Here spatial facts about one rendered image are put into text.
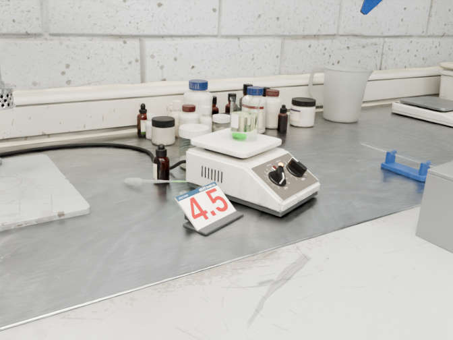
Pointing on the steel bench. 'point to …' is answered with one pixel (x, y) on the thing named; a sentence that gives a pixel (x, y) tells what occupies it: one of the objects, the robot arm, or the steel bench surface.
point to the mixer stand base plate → (36, 193)
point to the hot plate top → (216, 140)
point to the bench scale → (426, 109)
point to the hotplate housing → (243, 179)
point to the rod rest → (405, 168)
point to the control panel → (298, 184)
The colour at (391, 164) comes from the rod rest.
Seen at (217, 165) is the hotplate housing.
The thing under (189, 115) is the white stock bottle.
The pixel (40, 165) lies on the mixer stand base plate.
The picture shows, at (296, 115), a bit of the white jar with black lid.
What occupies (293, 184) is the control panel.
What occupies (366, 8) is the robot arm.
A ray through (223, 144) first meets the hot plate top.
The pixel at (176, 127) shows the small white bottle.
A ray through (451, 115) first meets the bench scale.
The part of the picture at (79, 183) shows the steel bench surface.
